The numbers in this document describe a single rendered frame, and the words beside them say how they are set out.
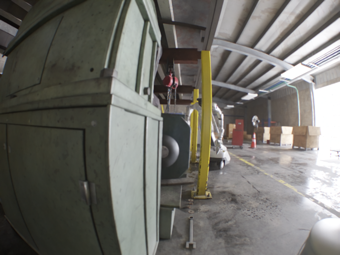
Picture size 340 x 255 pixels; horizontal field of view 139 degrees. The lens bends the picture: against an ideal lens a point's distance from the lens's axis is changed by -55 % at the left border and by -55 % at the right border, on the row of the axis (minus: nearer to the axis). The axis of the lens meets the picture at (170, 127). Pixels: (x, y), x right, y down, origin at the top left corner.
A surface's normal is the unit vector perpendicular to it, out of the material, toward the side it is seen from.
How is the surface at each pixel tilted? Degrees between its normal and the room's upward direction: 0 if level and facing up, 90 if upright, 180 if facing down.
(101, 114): 90
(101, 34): 90
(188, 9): 180
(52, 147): 90
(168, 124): 90
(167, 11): 180
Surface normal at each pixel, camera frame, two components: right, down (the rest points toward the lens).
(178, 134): 0.23, 0.00
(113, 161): 0.99, 0.04
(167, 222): -0.11, -0.01
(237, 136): -0.44, -0.02
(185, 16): -0.04, 1.00
